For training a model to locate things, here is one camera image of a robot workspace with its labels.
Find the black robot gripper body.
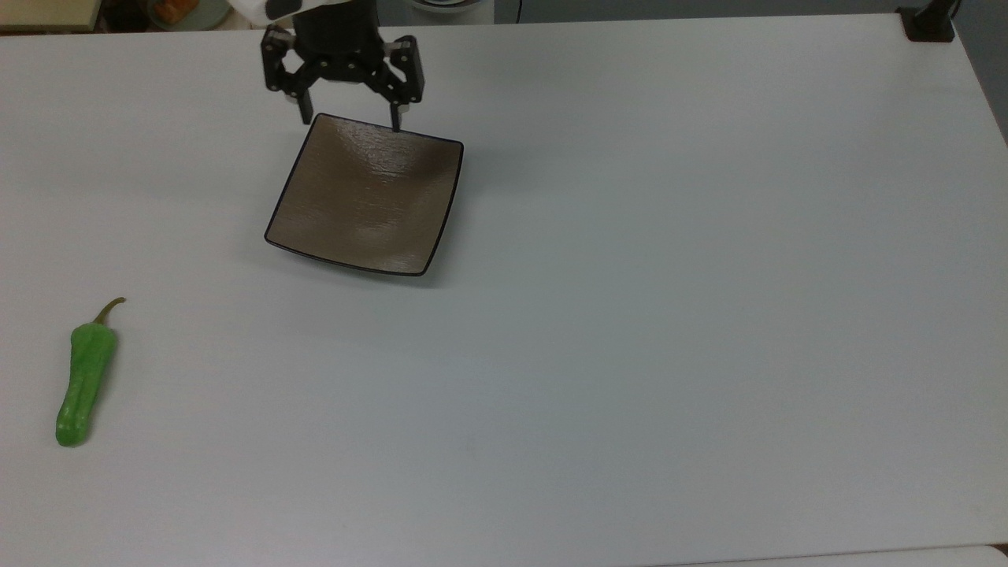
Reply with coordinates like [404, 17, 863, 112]
[293, 0, 388, 80]

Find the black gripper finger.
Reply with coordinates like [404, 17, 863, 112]
[262, 25, 320, 125]
[370, 35, 426, 132]

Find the green chili pepper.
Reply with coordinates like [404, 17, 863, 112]
[55, 297, 127, 447]

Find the square brown ceramic plate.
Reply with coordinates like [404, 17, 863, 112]
[264, 113, 465, 277]

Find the orange and white object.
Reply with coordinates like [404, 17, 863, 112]
[148, 0, 231, 32]

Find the beige box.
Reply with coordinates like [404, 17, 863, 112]
[0, 0, 102, 32]

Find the black camera stand with clamp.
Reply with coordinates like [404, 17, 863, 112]
[898, 0, 963, 43]

